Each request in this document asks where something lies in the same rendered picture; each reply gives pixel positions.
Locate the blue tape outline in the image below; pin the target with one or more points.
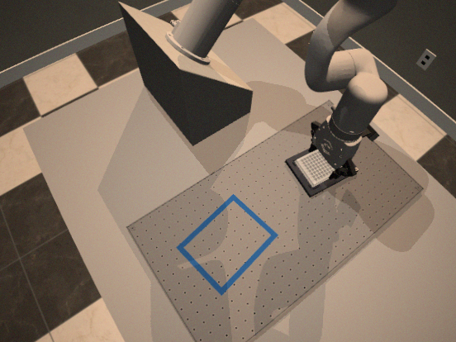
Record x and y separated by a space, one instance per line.
258 252

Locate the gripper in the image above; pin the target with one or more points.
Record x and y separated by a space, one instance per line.
336 152

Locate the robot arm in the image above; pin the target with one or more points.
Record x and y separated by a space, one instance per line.
352 70

